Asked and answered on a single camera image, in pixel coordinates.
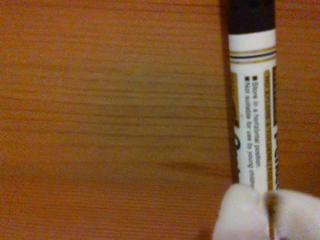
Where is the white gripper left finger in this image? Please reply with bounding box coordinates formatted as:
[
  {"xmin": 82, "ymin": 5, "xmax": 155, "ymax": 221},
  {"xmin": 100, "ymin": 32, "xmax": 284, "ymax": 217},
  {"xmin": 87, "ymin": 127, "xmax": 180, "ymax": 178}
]
[{"xmin": 211, "ymin": 183, "xmax": 271, "ymax": 240}]

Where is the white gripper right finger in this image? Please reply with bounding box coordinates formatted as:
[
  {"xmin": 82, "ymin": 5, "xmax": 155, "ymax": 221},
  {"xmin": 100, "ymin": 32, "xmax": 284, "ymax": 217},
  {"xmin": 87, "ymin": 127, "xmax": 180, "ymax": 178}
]
[{"xmin": 271, "ymin": 188, "xmax": 320, "ymax": 240}]

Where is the white marker with black cap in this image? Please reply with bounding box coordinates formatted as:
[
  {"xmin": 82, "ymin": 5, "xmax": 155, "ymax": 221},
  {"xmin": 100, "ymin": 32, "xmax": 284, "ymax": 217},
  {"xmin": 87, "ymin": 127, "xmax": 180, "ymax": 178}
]
[{"xmin": 226, "ymin": 0, "xmax": 280, "ymax": 240}]

